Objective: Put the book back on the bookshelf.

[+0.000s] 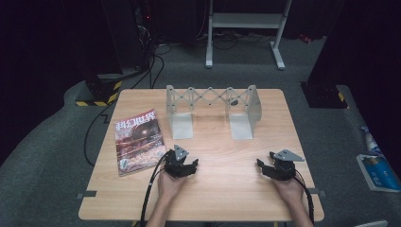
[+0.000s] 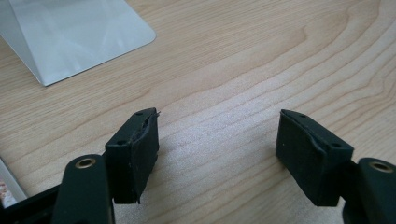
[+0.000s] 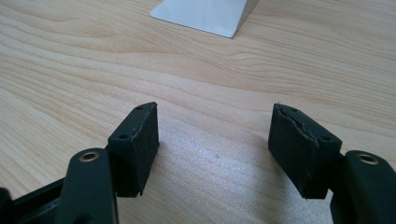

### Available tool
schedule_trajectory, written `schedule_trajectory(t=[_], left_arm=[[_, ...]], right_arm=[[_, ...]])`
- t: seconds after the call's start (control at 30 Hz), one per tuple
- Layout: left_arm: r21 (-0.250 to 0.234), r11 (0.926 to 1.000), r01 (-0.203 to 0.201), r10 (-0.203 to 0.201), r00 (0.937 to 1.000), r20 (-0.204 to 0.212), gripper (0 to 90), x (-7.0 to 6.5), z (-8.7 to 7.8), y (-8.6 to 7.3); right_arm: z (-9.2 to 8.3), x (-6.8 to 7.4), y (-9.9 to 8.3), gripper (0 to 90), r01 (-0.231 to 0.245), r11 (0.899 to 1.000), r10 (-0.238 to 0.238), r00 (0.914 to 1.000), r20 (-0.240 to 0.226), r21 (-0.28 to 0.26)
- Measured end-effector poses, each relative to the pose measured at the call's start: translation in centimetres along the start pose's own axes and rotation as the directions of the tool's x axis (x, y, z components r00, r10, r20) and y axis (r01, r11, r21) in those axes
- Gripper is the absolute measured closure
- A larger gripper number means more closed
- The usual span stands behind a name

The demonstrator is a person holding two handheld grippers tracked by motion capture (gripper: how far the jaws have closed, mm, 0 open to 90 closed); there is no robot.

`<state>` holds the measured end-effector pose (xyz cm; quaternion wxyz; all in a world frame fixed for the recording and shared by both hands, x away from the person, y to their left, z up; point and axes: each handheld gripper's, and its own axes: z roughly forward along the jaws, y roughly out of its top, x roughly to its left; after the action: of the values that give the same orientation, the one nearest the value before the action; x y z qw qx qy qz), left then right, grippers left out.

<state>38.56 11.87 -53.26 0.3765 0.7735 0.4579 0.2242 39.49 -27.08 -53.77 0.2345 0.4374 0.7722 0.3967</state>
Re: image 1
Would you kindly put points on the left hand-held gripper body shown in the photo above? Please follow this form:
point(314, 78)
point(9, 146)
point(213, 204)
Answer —
point(172, 164)

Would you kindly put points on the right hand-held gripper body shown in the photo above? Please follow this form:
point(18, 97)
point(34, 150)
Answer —
point(285, 168)

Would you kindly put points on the red science fiction magazine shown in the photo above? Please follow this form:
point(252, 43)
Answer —
point(138, 142)

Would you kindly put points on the person's right hand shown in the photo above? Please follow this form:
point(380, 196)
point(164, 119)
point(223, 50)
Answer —
point(291, 190)

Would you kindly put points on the person's left hand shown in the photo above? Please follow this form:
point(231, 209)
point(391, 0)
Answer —
point(168, 187)

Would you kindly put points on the grey expandable metal book rack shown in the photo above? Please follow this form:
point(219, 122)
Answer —
point(182, 126)

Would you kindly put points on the grey tape strip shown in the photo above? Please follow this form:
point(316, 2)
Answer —
point(86, 195)
point(317, 192)

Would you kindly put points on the black box with yellow mark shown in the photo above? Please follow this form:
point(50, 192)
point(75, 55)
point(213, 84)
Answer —
point(324, 96)

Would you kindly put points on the blue and white packet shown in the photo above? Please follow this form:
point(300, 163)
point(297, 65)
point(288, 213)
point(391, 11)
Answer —
point(380, 173)
point(370, 142)

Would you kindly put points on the black base with yellow stripes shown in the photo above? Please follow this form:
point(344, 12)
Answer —
point(102, 93)

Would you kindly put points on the white flat object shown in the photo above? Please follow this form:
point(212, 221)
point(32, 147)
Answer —
point(372, 223)

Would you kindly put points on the white metal stand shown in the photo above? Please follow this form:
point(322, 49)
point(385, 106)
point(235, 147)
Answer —
point(246, 20)

